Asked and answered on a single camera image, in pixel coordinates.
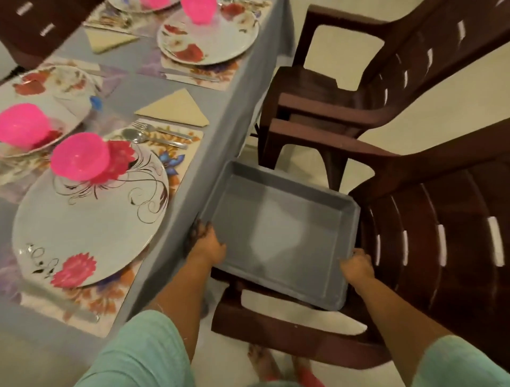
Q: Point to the person's left hand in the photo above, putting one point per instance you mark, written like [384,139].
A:
[206,245]

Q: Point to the person's right hand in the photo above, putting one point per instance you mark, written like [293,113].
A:
[357,267]

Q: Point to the silver fork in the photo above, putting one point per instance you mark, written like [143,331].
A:
[163,129]

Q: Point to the gray tablecloth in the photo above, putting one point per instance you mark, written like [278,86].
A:
[223,119]

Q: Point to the gray rectangular plastic tray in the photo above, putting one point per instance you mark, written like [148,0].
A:
[279,235]

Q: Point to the pink plastic bowl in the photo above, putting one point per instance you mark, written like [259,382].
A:
[79,156]
[199,11]
[156,3]
[22,125]

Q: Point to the person's left teal sleeve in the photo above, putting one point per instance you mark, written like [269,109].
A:
[139,353]

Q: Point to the person's foot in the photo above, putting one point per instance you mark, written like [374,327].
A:
[263,365]
[309,372]

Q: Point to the person's right thumb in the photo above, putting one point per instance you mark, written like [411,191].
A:
[350,257]

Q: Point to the person's right forearm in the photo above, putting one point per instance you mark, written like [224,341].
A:
[392,319]

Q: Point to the person's right foot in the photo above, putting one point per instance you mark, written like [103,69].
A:
[309,372]

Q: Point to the folded beige napkin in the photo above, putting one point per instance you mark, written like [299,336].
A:
[106,40]
[175,109]

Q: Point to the floral placemat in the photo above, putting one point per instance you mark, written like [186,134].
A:
[175,159]
[113,79]
[107,18]
[207,71]

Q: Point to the brown plastic armchair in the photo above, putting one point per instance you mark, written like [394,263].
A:
[358,91]
[438,247]
[36,28]

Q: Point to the person's right teal sleeve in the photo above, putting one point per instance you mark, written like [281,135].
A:
[462,365]

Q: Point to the silver table knife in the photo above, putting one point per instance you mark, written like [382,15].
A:
[189,75]

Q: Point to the small blue plastic item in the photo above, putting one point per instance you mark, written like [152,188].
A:
[95,102]

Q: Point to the person's left thumb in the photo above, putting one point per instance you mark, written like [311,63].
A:
[219,251]

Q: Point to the person's teal sleeve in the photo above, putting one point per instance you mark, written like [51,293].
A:
[139,353]
[462,365]

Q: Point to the person's left foot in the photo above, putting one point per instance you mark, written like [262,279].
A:
[263,365]

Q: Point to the white plate with swirl print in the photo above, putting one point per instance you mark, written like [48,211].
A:
[91,231]

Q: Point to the person's left forearm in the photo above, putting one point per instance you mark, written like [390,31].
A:
[181,295]

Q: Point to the silver spoon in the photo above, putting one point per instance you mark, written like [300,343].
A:
[151,138]

